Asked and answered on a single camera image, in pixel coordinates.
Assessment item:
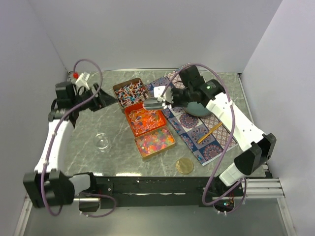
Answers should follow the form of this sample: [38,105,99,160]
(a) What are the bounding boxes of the teal round plate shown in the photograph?
[184,102,212,117]

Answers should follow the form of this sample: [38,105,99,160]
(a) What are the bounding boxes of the orange tin lollipop candies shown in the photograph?
[125,102,167,137]

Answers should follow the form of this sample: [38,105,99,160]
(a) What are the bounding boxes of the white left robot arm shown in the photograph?
[23,82,117,208]

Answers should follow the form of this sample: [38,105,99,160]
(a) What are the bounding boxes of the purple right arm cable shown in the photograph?
[166,62,247,214]

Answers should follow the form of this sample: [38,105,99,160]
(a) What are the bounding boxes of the gold tin colourful jelly candies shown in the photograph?
[134,126,176,161]

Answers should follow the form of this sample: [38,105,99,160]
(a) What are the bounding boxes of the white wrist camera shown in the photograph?
[73,72,90,89]
[154,86,173,104]

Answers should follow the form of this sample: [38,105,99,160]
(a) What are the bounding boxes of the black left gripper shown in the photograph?
[72,83,118,113]

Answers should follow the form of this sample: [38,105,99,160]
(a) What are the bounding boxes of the silver metal scoop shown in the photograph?
[143,97,167,110]

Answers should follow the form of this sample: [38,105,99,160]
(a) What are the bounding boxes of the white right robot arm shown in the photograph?
[160,63,277,196]

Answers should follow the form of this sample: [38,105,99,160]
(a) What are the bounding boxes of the gold knife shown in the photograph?
[197,122,222,144]

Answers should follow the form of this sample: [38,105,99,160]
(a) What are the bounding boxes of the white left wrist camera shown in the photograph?
[73,72,90,89]

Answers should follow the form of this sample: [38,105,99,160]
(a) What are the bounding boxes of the clear plastic jar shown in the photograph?
[93,133,111,152]

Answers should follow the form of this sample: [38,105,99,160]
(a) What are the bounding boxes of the aluminium rail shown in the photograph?
[211,178,285,200]

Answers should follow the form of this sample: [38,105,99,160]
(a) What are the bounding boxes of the patterned blue placemat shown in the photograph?
[144,63,239,167]

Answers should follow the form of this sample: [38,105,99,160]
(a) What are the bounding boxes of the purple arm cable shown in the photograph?
[41,58,117,218]
[166,62,247,214]

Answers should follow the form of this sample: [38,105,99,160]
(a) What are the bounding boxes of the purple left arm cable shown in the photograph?
[41,58,117,218]

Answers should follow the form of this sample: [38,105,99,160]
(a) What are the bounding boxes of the gold round jar lid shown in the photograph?
[176,158,193,175]

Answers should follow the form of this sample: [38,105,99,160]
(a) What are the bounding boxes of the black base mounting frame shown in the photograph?
[67,175,247,213]

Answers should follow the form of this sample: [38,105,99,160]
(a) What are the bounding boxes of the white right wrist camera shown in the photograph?
[154,86,173,104]

